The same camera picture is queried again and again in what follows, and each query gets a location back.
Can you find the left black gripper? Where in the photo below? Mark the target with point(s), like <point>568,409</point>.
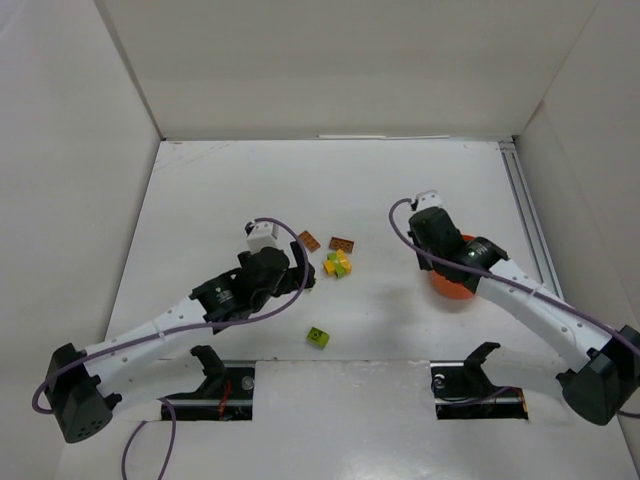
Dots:
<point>293,276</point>

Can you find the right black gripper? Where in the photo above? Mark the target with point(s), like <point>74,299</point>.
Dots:
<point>423,247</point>

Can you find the brown studded lego plate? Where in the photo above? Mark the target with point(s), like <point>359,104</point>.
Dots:
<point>309,241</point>

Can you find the brown upside-down lego plate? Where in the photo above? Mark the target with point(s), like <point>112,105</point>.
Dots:
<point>345,245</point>

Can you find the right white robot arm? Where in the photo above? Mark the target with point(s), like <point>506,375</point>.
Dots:
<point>602,363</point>

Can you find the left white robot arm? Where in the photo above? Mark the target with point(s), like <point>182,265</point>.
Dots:
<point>86,388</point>

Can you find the orange round divided container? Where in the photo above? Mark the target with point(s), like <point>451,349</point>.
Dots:
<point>449,289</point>

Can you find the lime green long lego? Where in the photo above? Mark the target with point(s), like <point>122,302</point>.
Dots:
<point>330,257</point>

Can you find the yellow curved lego piece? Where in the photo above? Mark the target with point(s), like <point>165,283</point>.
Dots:
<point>343,262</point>

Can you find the lime green lego near front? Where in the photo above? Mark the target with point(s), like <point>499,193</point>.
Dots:
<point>317,338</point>

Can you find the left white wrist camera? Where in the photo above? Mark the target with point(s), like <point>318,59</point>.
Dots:
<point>260,235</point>

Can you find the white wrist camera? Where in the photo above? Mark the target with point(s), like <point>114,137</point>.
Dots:
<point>425,200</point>
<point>260,235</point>

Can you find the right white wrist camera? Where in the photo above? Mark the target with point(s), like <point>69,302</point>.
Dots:
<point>425,200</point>

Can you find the aluminium rail on right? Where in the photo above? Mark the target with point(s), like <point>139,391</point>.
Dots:
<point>529,218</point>

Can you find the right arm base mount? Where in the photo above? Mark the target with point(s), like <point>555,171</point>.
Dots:
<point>462,391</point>

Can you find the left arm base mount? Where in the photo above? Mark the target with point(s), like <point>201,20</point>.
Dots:
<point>225,394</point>

